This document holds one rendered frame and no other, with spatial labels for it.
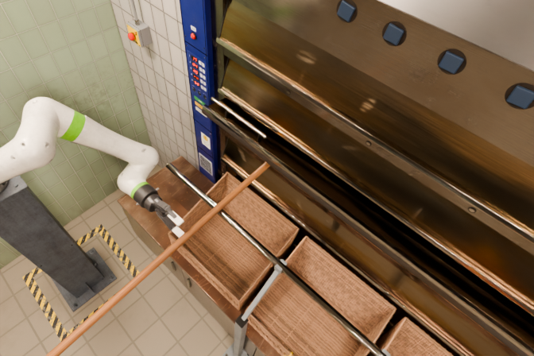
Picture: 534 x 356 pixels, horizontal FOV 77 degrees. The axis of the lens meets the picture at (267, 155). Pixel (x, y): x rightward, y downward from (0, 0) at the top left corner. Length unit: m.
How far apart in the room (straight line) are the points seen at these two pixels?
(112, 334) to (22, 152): 1.64
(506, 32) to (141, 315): 2.45
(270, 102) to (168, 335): 1.74
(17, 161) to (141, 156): 0.46
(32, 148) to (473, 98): 1.28
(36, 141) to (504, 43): 1.33
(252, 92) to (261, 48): 0.24
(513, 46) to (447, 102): 0.18
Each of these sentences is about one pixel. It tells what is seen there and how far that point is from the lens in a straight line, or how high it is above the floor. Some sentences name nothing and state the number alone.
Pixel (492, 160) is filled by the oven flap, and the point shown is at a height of 1.84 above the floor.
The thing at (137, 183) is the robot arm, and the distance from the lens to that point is 1.57.
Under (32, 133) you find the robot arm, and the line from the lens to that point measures 1.32.
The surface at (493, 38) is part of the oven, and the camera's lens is 0.99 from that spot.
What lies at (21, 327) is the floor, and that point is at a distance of 2.89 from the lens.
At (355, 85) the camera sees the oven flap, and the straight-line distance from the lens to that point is 1.13.
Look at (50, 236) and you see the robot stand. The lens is 2.12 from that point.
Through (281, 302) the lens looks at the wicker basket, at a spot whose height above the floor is 0.59.
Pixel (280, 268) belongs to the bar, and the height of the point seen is 1.17.
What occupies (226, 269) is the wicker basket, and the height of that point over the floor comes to 0.59.
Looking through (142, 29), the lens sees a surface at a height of 1.51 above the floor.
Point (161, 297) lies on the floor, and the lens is 2.64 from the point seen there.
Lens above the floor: 2.50
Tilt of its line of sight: 51 degrees down
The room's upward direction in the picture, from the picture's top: 8 degrees clockwise
